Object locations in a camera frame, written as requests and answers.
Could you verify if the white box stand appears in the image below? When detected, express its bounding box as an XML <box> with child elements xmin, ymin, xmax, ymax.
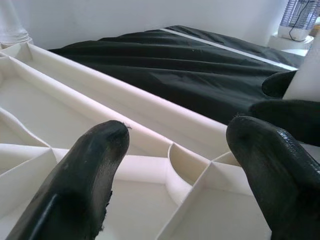
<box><xmin>268</xmin><ymin>33</ymin><xmax>313</xmax><ymax>56</ymax></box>

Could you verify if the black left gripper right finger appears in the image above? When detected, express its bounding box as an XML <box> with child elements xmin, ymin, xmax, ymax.
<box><xmin>225</xmin><ymin>115</ymin><xmax>320</xmax><ymax>240</ymax></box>

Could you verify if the white blue striped appliance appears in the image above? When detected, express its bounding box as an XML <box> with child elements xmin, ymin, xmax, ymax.
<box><xmin>278</xmin><ymin>0</ymin><xmax>318</xmax><ymax>42</ymax></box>

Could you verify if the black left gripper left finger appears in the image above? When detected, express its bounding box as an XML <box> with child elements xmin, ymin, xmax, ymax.
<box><xmin>4</xmin><ymin>119</ymin><xmax>131</xmax><ymax>240</ymax></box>

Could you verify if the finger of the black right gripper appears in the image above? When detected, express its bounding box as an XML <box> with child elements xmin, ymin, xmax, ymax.
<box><xmin>261</xmin><ymin>71</ymin><xmax>300</xmax><ymax>99</ymax></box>
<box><xmin>249</xmin><ymin>99</ymin><xmax>320</xmax><ymax>148</ymax></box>

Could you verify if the white plastic table leg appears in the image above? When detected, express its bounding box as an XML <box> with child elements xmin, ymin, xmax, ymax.
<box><xmin>282</xmin><ymin>32</ymin><xmax>320</xmax><ymax>101</ymax></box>
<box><xmin>0</xmin><ymin>0</ymin><xmax>33</xmax><ymax>50</ymax></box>

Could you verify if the white fabric strip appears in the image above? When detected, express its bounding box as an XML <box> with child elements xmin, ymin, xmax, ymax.
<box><xmin>159</xmin><ymin>27</ymin><xmax>300</xmax><ymax>71</ymax></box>

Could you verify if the white plastic table top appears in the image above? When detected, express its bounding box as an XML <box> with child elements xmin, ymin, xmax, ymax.
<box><xmin>0</xmin><ymin>41</ymin><xmax>273</xmax><ymax>240</ymax></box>

